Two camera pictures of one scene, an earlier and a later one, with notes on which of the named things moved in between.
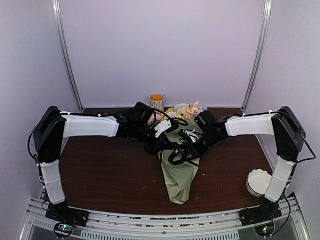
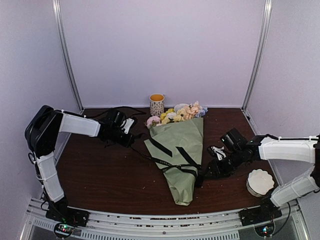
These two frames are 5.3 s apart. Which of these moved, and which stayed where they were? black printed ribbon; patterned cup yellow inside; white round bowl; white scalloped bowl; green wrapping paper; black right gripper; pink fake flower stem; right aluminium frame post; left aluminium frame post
Moved: black printed ribbon; black right gripper; green wrapping paper
Stayed: white round bowl; left aluminium frame post; patterned cup yellow inside; pink fake flower stem; right aluminium frame post; white scalloped bowl
